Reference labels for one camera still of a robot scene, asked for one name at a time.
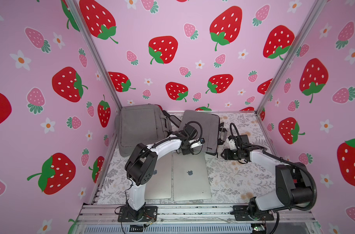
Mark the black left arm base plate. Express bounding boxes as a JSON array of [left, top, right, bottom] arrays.
[[118, 206, 158, 222]]

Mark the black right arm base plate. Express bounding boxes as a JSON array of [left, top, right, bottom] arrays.
[[230, 205, 274, 221]]

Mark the dark grey laptop sleeve with handle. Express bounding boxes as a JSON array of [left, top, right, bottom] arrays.
[[179, 110, 228, 156]]

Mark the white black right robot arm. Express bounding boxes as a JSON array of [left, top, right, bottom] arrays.
[[221, 123, 317, 220]]

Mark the silver laptop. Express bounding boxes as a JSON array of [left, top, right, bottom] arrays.
[[145, 153, 173, 200], [173, 152, 211, 201]]

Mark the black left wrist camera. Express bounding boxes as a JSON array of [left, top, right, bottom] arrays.
[[183, 124, 205, 145]]

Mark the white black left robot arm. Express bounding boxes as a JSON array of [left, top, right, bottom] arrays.
[[125, 121, 205, 221]]

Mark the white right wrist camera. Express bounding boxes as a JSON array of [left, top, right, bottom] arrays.
[[226, 137, 237, 151]]

